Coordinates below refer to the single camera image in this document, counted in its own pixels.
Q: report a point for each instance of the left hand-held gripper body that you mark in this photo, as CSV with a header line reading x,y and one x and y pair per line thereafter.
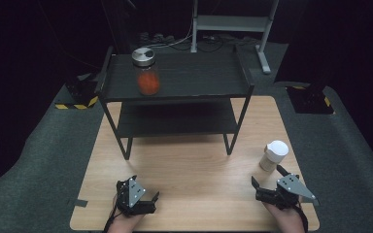
x,y
132,192

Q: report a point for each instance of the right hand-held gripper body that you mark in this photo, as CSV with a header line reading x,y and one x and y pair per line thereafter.
x,y
291,187

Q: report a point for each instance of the white plastic bottle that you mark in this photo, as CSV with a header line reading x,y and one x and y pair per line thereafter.
x,y
275,152

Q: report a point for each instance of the glass jar with metal lid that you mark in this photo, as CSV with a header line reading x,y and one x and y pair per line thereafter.
x,y
148,81

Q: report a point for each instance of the black two-tier shelf rack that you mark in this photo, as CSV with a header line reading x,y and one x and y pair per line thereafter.
x,y
191,74

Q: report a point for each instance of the person's left hand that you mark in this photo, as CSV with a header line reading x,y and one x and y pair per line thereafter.
x,y
123,223

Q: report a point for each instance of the person's right hand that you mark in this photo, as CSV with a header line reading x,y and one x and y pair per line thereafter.
x,y
288,220

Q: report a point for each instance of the black yellow striped base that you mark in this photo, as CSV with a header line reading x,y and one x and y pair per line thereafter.
x,y
311,100
81,93

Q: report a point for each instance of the dark power strip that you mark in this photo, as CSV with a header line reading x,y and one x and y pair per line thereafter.
x,y
162,38

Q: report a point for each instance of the grey metal stand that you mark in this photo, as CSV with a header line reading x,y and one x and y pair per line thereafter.
x,y
233,23

